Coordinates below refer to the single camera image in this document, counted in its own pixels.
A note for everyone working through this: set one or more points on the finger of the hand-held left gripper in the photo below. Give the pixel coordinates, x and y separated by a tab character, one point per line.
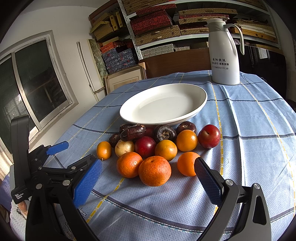
78	164
57	147

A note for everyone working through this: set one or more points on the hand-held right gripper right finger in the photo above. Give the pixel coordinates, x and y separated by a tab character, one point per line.
208	183

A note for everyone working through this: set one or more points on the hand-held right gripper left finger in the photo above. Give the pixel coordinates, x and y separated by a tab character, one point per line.
87	183

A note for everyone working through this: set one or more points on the small smooth kumquat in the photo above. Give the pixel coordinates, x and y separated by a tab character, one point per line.
104	150

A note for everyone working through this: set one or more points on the rough orange mandarin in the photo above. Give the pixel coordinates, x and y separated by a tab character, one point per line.
185	163
129	165

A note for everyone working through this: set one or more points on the red plum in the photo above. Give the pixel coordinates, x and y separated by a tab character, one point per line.
209	136
145	147

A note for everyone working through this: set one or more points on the smooth orange citrus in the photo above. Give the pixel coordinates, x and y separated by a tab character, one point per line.
186	140

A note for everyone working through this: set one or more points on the pale yellow round fruit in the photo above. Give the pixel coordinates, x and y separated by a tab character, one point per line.
124	147

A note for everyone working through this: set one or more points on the smooth yellow-orange citrus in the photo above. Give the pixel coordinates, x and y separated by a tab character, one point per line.
165	150

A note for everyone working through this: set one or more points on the large rough orange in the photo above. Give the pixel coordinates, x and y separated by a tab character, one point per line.
155	171

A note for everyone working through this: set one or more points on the large dark water chestnut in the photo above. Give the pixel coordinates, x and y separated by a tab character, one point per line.
186	126
164	134

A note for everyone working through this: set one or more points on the white oval plate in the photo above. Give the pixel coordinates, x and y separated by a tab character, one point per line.
161	106

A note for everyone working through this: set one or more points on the person's left forearm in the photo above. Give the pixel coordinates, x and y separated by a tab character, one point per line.
16	220

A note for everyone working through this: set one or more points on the person's left hand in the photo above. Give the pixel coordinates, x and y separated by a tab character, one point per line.
23	208

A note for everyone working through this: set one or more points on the white framed window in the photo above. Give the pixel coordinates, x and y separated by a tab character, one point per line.
34	76

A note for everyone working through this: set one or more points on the white curved strip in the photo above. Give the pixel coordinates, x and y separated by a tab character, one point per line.
83	64

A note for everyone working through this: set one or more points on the green marble slab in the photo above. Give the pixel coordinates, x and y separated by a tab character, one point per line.
95	58

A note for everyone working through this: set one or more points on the stack of blue patterned boxes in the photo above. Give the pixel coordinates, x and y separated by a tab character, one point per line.
120	59

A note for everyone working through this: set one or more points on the brown wooden board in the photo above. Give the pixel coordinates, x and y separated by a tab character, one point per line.
175	63

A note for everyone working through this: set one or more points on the white thermos jug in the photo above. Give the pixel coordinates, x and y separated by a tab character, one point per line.
225	58

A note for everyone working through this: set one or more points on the white metal shelving rack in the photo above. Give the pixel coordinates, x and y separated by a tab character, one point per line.
133	40

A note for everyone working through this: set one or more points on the light wooden picture frame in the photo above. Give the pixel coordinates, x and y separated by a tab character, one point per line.
124	78

